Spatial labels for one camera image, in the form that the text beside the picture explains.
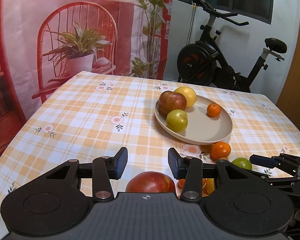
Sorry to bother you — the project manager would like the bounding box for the green lime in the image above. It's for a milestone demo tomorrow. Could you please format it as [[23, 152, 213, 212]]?
[[231, 157, 253, 170]]

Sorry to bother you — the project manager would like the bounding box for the large yellow lemon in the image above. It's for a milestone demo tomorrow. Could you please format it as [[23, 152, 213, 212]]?
[[202, 178, 215, 197]]

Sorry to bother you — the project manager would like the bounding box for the orange tangerine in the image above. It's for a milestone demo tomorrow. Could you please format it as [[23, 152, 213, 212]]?
[[210, 141, 231, 160]]

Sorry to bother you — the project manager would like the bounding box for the shiny red apple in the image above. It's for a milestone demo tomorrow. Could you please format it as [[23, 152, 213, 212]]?
[[126, 171, 175, 193]]

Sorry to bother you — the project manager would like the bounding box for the small orange fruit near edge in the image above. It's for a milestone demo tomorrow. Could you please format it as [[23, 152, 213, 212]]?
[[178, 179, 185, 189]]

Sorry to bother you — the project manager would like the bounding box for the beige round plate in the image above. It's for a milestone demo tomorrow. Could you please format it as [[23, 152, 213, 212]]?
[[154, 95, 233, 145]]

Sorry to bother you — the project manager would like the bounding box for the yellow-green plum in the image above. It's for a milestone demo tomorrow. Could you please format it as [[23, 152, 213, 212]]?
[[166, 109, 188, 132]]

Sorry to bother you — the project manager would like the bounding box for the orange plaid tablecloth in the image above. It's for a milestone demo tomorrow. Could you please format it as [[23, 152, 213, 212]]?
[[0, 72, 300, 206]]

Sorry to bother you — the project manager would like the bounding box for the small mandarin on plate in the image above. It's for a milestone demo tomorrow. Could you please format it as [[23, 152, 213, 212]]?
[[206, 103, 221, 118]]

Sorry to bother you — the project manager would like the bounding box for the dull red apple on plate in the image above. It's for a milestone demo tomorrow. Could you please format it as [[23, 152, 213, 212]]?
[[158, 91, 187, 115]]

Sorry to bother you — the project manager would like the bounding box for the yellow lemon at plate back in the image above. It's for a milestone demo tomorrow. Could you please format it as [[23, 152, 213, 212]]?
[[174, 86, 197, 108]]

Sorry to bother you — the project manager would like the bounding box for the black exercise bike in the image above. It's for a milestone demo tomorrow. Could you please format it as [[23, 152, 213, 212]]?
[[177, 0, 288, 92]]

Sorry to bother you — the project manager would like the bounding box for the printed pink backdrop cloth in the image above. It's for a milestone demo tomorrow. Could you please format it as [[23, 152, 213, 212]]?
[[0, 0, 172, 154]]

